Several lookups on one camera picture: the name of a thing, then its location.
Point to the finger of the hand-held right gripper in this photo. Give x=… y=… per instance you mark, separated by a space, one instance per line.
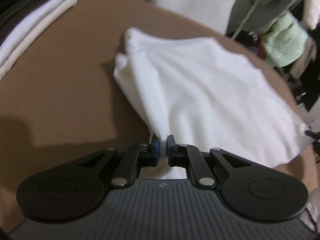
x=312 y=133

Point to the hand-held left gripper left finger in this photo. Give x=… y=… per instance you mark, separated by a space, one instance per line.
x=156 y=151

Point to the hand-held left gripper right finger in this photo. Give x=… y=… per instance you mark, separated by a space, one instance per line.
x=170 y=151

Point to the white waffle shirt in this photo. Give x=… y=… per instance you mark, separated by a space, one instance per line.
x=200 y=85

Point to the light green cloth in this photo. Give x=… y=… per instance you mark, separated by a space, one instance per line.
x=282 y=42

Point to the white hanging cloth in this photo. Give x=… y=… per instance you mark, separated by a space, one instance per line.
x=310 y=2

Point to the white fleece blanket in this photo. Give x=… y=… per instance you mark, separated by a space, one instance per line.
x=187 y=2

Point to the cream folded garment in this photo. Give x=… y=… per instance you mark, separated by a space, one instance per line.
x=37 y=36

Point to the white folded garment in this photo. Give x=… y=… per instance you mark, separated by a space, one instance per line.
x=37 y=22

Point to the dark grey folded garment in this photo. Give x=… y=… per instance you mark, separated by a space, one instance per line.
x=15 y=22

